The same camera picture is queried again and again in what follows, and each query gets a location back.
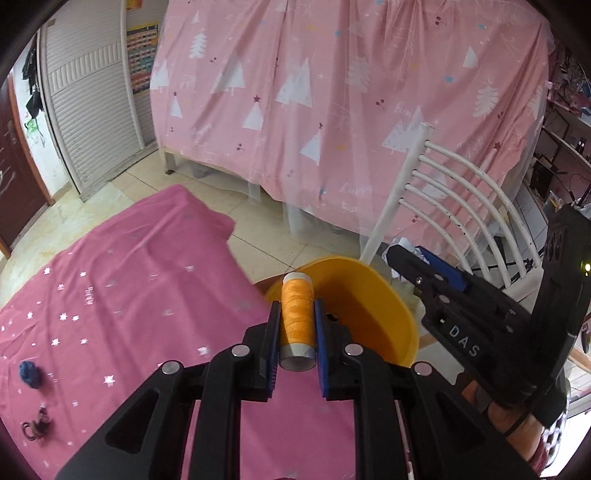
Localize yellow trash bin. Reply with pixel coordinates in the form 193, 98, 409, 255
263, 255, 421, 369

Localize patterned plastic wrapper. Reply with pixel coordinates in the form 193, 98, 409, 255
382, 237, 430, 281

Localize dark red door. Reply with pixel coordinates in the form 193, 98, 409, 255
0, 74, 54, 259

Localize black bags on hook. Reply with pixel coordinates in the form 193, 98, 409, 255
22, 39, 43, 119

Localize blue yarn ball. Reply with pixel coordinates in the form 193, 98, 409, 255
19, 360, 43, 390

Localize orange thread spool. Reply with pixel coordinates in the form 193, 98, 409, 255
280, 272, 317, 372

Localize white metal chair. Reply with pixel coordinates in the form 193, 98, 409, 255
360, 122, 543, 301

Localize pink star tablecloth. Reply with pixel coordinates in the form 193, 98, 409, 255
1, 185, 355, 479

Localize white slatted wardrobe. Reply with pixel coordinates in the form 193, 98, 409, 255
37, 0, 168, 199

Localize pink tree-print curtain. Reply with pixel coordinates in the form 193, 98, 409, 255
150, 1, 553, 235

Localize colourful wall poster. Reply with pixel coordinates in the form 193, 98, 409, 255
126, 22, 159, 94

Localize person's right hand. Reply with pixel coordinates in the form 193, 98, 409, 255
487, 402, 548, 469

